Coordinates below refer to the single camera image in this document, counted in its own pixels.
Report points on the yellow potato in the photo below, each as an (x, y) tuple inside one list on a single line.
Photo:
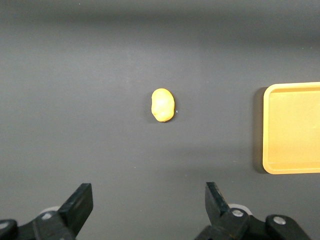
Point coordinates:
[(162, 105)]

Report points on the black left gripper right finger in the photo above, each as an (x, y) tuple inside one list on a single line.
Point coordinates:
[(216, 207)]

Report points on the orange plastic tray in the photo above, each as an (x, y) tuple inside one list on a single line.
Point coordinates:
[(292, 130)]

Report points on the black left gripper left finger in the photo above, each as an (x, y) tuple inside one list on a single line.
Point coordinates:
[(75, 207)]

